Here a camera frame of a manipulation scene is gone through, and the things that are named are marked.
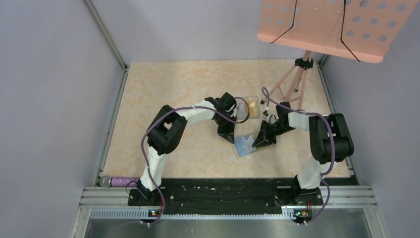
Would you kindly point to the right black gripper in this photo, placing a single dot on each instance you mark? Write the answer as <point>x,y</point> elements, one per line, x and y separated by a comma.
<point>264,138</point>

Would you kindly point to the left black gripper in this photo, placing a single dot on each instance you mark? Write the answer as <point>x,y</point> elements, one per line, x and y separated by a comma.
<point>227,133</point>

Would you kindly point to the silver vip card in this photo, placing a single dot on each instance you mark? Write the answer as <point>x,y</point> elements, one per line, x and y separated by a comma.
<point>243,145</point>
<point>241,110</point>

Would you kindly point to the clear plastic card tray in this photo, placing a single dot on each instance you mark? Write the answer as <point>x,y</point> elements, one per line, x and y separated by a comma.
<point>246,100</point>

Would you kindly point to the purple glitter microphone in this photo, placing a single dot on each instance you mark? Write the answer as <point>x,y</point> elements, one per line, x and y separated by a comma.
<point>107,181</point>

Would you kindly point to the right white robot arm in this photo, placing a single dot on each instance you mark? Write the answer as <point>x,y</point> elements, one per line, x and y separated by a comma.
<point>330,143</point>

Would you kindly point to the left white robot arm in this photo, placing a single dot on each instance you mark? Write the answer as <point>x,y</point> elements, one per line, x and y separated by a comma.
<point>166,130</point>

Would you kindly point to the pink tripod stand legs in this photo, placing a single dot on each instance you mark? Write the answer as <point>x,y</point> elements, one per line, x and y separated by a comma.
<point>297,87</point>

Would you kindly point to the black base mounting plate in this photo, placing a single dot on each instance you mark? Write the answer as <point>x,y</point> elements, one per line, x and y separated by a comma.
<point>237,196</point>

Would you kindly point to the pink music stand desk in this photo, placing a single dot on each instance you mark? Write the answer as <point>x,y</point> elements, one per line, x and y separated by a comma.
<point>362,30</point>

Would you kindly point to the aluminium frame rail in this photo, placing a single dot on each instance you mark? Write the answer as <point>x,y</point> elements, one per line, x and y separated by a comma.
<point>104,212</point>

